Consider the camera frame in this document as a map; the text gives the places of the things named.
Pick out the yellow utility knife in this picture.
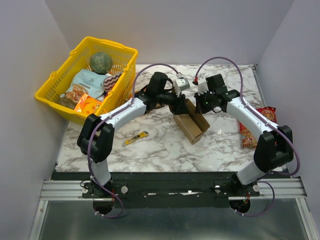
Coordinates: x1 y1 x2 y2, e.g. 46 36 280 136
122 131 149 147

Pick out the orange cheese snack pack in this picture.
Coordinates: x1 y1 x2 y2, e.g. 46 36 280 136
74 93 102 115

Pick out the aluminium rail frame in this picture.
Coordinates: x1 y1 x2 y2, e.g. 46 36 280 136
30 178 318 240

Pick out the striped wavy pouch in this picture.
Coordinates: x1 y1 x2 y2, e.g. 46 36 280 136
103 71 123 93

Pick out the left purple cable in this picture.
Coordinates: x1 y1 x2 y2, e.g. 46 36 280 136
87 63 183 219

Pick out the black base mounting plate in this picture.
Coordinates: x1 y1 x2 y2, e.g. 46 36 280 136
52 172 290 214

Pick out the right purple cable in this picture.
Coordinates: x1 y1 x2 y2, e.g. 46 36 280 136
192 56 301 217

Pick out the yellow plastic basket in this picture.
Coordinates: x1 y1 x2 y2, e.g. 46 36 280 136
34 36 138 124

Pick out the purple cable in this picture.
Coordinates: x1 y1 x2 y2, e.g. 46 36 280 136
192 56 301 217
87 63 183 219

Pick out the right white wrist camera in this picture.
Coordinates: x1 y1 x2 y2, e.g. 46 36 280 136
196 77 209 95

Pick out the brown cardboard express box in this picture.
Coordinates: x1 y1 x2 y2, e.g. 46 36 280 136
173 99 210 145

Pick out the green round melon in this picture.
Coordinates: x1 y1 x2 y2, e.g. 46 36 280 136
89 51 113 75

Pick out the red candy bag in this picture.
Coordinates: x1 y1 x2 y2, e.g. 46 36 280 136
239 106 277 148

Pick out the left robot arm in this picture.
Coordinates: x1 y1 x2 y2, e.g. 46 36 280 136
77 71 190 198

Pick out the light blue snack bag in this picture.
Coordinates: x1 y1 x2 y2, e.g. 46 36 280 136
59 69 107 103

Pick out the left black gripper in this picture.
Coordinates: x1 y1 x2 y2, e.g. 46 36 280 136
155 86 190 115

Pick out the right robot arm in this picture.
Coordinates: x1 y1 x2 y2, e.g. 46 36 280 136
194 74 294 196

